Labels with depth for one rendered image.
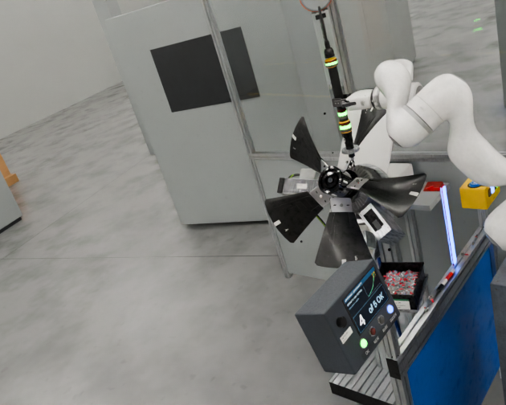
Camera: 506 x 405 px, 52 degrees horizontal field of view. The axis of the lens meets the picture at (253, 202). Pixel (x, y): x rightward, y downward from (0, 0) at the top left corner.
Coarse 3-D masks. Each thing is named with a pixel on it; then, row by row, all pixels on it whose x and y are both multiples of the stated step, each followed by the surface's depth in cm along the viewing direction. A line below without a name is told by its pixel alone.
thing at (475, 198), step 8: (464, 184) 209; (464, 192) 207; (472, 192) 205; (480, 192) 203; (496, 192) 211; (464, 200) 209; (472, 200) 206; (480, 200) 204; (488, 200) 205; (472, 208) 208; (480, 208) 206
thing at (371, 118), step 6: (366, 114) 215; (372, 114) 210; (378, 114) 205; (384, 114) 202; (360, 120) 222; (366, 120) 212; (372, 120) 208; (378, 120) 204; (360, 126) 218; (366, 126) 210; (372, 126) 205; (360, 132) 213; (366, 132) 207; (360, 138) 210; (354, 144) 215
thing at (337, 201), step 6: (330, 198) 214; (336, 198) 215; (342, 198) 215; (348, 198) 216; (330, 204) 214; (336, 204) 214; (348, 204) 215; (336, 210) 213; (342, 210) 214; (348, 210) 214
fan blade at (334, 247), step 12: (336, 216) 212; (348, 216) 212; (324, 228) 211; (336, 228) 210; (348, 228) 211; (324, 240) 210; (336, 240) 209; (348, 240) 209; (360, 240) 209; (324, 252) 209; (336, 252) 208; (348, 252) 207; (360, 252) 207; (324, 264) 208; (336, 264) 207
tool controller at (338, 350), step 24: (360, 264) 146; (336, 288) 139; (360, 288) 140; (384, 288) 146; (312, 312) 133; (336, 312) 132; (384, 312) 145; (312, 336) 137; (336, 336) 131; (360, 336) 137; (336, 360) 135; (360, 360) 135
